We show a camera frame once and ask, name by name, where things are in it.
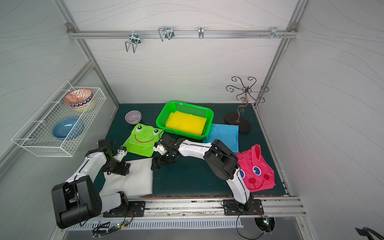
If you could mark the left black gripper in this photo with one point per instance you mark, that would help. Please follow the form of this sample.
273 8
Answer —
120 168

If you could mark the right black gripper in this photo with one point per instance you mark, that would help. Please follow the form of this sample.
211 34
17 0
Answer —
160 161

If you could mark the white raincoat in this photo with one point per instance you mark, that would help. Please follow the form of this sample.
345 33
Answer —
138 183

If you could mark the yellow raincoat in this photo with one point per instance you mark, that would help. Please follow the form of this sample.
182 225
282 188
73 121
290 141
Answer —
186 123

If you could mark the green plastic basket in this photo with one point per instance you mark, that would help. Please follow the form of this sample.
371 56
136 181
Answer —
199 111

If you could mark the pink bunny raincoat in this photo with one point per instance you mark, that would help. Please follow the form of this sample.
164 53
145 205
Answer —
255 172

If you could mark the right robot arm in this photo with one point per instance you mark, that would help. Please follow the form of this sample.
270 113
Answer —
221 160

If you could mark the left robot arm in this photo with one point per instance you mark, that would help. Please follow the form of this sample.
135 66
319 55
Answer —
78 199

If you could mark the green frog raincoat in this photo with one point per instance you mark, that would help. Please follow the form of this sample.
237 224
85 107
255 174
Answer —
142 140

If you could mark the blue folded raincoat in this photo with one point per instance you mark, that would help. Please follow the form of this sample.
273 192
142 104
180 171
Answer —
227 134

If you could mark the small purple bowl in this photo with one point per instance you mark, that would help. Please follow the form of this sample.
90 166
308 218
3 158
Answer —
133 117

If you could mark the blue bowl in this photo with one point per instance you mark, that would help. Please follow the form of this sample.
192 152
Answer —
68 129

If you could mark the dark metal jewelry stand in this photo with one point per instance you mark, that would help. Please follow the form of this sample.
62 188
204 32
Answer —
243 97

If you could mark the orange patterned bowl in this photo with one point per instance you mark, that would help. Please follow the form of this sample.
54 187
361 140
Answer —
79 99

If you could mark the metal double hook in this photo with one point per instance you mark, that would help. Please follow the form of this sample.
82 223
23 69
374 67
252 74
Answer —
133 42

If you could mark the metal loop hook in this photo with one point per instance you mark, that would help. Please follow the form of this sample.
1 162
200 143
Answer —
166 33

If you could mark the small metal hook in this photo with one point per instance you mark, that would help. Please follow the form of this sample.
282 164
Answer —
201 32

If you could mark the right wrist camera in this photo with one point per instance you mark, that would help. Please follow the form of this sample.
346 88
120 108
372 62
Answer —
159 148

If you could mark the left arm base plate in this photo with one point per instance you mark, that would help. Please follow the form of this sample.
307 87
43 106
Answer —
137 208

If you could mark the white wire wall basket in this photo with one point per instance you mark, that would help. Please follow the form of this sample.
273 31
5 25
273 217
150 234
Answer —
36 135

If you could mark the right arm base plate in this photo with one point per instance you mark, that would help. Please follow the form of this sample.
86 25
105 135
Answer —
252 208

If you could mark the aluminium front rail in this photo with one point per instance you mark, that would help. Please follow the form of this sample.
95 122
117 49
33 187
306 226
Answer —
187 208

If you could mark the aluminium rail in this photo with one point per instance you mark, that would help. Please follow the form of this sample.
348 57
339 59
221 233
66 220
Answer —
193 34
187 208

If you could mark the aluminium top rail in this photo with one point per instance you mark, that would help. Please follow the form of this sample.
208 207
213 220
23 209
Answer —
193 34

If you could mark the metal bracket hook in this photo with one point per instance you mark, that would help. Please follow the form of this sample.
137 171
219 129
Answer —
273 34

